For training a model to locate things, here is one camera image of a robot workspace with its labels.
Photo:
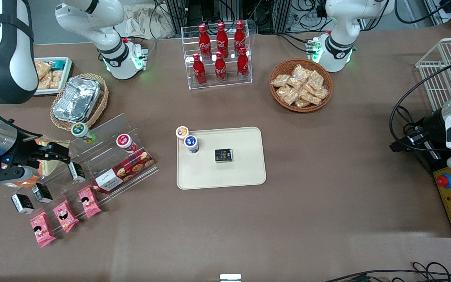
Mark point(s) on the teal snack packet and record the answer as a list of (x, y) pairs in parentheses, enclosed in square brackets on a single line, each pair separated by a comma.
[(58, 64)]

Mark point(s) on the large puffed rice snack bag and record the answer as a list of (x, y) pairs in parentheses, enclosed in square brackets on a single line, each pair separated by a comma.
[(41, 68)]

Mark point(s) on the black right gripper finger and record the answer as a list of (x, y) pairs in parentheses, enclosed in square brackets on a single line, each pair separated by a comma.
[(56, 148), (59, 158)]

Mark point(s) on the silver foil container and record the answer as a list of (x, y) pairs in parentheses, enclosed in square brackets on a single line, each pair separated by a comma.
[(76, 100)]

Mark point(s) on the orange triangular sandwich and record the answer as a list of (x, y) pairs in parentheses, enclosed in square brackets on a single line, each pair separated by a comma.
[(27, 182)]

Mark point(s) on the pink snack packet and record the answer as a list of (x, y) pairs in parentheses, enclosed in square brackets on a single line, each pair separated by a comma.
[(65, 216), (89, 201), (42, 230)]

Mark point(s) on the clear bag rice cracker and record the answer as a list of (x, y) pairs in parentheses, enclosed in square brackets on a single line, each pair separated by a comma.
[(302, 71), (321, 93), (311, 98), (287, 94), (295, 83), (302, 103), (280, 80), (316, 79)]

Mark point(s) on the crumpled beige cloth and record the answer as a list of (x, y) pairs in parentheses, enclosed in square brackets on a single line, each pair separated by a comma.
[(143, 21)]

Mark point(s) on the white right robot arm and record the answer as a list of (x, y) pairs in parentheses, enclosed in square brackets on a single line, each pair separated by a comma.
[(6, 58)]

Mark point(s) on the clear acrylic step display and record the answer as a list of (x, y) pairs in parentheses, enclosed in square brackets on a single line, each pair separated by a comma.
[(104, 129)]

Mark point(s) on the round brown wicker basket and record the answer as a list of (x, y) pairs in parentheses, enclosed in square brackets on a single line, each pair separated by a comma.
[(276, 68)]

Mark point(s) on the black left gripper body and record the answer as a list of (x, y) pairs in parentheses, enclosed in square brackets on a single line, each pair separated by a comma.
[(431, 122)]

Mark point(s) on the small white device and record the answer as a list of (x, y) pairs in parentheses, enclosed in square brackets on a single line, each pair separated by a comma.
[(230, 278)]

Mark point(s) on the aluminium frame rack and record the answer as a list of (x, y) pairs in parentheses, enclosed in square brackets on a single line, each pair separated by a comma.
[(264, 13)]

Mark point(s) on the red cookie box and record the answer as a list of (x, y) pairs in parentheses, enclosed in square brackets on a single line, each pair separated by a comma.
[(125, 170)]

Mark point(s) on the pale triangular wrapped sandwich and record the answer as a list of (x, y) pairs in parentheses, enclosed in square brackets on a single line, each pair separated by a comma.
[(49, 167)]

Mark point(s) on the green lid cup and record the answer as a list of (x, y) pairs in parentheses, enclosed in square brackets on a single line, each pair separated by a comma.
[(80, 130)]

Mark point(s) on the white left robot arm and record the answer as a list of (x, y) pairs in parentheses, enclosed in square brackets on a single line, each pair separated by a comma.
[(341, 43)]

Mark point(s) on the red lid cup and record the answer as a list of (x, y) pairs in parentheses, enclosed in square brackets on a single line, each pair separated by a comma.
[(125, 141)]

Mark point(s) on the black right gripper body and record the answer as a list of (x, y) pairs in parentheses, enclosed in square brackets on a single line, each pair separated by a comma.
[(25, 150)]

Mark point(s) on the small black box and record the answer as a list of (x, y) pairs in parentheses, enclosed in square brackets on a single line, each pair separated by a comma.
[(76, 172), (22, 203), (42, 192)]

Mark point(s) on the black foil snack packet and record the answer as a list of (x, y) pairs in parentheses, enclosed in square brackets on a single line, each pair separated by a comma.
[(224, 155)]

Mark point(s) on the orange lid cup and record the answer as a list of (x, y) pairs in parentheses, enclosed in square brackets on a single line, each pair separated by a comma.
[(182, 132)]

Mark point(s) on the beige plastic tray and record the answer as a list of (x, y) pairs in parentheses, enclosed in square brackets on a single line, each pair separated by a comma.
[(245, 172)]

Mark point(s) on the oval light wicker basket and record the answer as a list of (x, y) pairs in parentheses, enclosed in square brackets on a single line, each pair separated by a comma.
[(101, 102)]

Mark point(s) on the white rectangular snack tray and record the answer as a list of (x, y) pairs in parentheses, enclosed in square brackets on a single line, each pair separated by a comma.
[(68, 72)]

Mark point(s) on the red cola bottle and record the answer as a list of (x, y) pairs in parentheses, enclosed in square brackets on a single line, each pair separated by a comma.
[(199, 72), (222, 39), (220, 69), (204, 41), (240, 37), (243, 66)]

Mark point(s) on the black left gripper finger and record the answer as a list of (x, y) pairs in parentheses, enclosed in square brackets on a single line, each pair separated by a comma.
[(398, 147)]

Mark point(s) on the blue lid cup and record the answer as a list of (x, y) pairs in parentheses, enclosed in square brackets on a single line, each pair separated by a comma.
[(191, 142)]

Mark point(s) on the clear acrylic bottle rack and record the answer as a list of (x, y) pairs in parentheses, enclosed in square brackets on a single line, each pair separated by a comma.
[(229, 84)]

